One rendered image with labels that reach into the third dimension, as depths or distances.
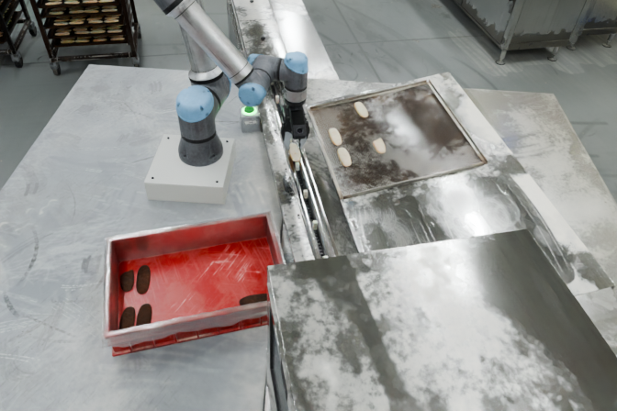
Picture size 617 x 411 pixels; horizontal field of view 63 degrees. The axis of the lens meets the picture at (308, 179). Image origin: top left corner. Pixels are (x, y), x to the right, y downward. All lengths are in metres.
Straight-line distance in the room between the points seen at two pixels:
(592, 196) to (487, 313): 1.18
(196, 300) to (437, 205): 0.77
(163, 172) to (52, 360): 0.64
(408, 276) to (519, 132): 1.38
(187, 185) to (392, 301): 0.94
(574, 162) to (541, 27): 2.39
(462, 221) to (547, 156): 0.67
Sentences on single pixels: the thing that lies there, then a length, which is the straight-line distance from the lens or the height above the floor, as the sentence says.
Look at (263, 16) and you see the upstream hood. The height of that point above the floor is 0.92.
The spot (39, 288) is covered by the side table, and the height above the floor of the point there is 0.82.
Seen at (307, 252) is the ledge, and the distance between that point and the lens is 1.49.
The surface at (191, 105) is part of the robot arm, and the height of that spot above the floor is 1.12.
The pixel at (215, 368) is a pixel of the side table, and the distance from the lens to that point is 1.35.
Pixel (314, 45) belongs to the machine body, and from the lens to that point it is 2.57.
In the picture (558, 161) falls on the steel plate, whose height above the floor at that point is 0.82.
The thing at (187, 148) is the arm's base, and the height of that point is 0.96.
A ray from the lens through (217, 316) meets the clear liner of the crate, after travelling 1.30.
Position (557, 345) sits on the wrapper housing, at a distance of 0.94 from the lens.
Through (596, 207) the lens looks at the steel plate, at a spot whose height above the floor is 0.82.
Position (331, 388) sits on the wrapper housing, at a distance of 0.80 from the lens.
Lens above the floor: 2.03
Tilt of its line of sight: 43 degrees down
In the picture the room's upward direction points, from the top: 4 degrees clockwise
